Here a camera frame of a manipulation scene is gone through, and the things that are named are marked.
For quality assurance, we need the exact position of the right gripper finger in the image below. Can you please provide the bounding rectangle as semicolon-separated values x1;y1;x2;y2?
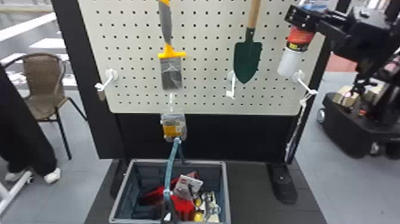
284;4;318;33

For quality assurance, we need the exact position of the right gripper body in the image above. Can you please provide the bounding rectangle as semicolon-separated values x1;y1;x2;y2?
314;10;350;38

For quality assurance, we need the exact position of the white paint roller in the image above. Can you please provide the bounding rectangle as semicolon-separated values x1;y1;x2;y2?
277;0;330;77

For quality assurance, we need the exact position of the green garden trowel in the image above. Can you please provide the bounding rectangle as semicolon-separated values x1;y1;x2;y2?
233;0;264;85

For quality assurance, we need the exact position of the white pegboard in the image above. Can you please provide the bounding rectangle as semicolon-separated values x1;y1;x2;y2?
51;0;352;205

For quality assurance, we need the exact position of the yellow packaged tool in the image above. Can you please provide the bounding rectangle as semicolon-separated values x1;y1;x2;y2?
160;107;188;142

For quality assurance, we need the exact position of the grey carded tool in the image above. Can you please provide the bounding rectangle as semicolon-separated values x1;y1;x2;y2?
172;174;204;201

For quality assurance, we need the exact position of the silver yellow tool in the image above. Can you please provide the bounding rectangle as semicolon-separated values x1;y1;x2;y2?
193;191;222;224

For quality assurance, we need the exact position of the red tool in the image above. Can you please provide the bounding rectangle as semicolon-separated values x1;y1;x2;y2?
142;170;201;222

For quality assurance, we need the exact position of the grey basket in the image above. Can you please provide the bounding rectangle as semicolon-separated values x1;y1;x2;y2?
108;158;232;224

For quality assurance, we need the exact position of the brown wicker chair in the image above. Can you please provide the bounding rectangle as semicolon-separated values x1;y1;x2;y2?
2;52;89;161

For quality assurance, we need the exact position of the person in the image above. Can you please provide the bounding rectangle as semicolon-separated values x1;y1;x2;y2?
0;62;63;185

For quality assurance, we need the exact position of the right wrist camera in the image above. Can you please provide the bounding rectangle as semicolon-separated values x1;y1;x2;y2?
347;5;393;41

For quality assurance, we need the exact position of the yellow handled scraper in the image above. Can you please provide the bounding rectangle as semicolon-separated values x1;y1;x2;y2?
157;0;188;91

